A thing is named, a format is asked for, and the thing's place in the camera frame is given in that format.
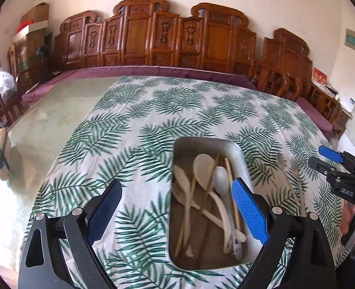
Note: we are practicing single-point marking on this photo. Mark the clear plastic bag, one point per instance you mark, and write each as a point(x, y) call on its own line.
point(4, 79)

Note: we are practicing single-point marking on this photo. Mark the leaf print tablecloth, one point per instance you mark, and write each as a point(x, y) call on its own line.
point(135, 120)

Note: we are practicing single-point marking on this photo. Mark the wooden armchair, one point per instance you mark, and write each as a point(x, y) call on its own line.
point(275, 81)
point(325, 105)

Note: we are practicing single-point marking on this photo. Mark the short carved wooden bench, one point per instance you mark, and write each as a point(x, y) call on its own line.
point(289, 57)

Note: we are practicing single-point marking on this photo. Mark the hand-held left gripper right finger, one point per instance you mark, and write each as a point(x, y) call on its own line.
point(249, 210)

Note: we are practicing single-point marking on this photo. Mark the white and blue box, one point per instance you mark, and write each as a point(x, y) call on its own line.
point(348, 104)

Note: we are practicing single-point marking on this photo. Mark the dark standing fan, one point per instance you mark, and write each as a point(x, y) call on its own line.
point(41, 55)

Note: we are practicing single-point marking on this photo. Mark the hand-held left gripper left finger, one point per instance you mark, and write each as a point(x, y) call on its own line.
point(100, 213)

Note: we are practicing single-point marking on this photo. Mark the rectangular metal tray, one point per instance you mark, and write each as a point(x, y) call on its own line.
point(192, 147)

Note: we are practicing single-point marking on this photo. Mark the white plastic spoon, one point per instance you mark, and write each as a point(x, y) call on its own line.
point(221, 180)

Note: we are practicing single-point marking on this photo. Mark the white and red box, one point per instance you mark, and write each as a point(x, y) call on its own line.
point(30, 31)

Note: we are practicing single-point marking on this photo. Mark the red gift box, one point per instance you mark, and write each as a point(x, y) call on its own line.
point(320, 76)

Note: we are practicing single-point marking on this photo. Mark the long carved wooden bench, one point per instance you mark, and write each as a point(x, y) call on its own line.
point(165, 36)

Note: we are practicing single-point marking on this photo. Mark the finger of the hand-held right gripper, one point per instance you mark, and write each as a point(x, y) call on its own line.
point(331, 153)
point(328, 171)

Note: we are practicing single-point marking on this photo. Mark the purple cloth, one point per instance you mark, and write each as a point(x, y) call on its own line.
point(180, 72)

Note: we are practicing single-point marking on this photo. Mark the wooden side chair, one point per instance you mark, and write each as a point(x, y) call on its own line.
point(3, 108)

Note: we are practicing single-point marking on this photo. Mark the pale grey fork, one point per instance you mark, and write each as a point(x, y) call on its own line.
point(297, 183)

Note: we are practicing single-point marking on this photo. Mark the dark wooden chopstick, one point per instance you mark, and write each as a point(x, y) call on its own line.
point(203, 240)

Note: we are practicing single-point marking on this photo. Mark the large beige wooden spoon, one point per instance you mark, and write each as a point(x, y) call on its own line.
point(204, 165)

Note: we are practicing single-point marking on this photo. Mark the wooden block brush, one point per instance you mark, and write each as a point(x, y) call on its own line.
point(1, 153)

